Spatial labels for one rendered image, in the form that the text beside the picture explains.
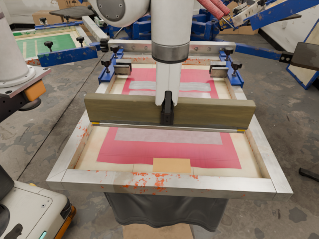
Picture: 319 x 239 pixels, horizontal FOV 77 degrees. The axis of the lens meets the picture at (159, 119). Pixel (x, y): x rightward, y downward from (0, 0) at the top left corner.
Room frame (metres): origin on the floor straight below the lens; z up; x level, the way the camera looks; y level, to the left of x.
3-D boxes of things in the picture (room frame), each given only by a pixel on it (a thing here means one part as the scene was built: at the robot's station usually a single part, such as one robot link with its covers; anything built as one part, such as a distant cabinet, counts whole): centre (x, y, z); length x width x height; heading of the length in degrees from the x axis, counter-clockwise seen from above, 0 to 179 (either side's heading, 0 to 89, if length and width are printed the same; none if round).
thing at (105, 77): (0.91, 0.23, 0.98); 0.30 x 0.05 x 0.07; 177
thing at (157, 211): (0.36, -0.02, 0.74); 0.45 x 0.03 x 0.43; 87
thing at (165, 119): (0.37, -0.02, 1.11); 0.03 x 0.03 x 0.07; 87
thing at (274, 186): (0.65, -0.04, 0.97); 0.79 x 0.58 x 0.04; 177
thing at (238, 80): (0.88, -0.33, 0.98); 0.30 x 0.05 x 0.07; 177
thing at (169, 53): (0.41, -0.02, 1.27); 0.09 x 0.07 x 0.03; 177
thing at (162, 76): (0.40, -0.02, 1.21); 0.10 x 0.07 x 0.11; 177
